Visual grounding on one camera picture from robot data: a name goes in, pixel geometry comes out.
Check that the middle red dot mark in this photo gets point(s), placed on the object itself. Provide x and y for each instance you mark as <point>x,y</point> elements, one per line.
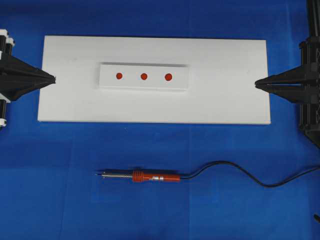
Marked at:
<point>143,76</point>

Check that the red handled soldering iron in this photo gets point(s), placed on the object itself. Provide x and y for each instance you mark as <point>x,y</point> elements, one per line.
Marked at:
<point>140,176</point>

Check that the blue table cloth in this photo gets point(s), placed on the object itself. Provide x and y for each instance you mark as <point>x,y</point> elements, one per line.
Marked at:
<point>49,189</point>

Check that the black aluminium frame post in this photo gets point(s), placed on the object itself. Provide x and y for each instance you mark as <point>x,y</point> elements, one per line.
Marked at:
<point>313,15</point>

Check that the red dot mark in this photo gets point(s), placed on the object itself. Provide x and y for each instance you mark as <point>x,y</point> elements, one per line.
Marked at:
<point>168,77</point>
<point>143,76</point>
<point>119,75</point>

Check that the black object at right edge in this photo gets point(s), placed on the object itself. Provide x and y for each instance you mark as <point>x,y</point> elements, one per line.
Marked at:
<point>317,218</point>

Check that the left red dot mark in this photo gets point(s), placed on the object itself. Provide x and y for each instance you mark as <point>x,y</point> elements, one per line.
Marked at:
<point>119,75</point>

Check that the small white raised block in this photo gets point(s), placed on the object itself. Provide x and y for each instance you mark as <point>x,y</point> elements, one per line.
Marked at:
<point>132,77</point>

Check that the right red dot mark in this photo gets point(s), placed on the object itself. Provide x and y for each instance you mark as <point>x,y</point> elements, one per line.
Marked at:
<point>168,77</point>

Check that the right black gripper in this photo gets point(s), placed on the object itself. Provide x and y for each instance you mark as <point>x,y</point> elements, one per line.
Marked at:
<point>310,58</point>

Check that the large white foam board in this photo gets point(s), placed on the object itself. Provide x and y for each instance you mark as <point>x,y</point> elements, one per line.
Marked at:
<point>222,75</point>

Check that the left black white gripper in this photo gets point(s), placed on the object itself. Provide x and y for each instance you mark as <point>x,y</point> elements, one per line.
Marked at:
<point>12,91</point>

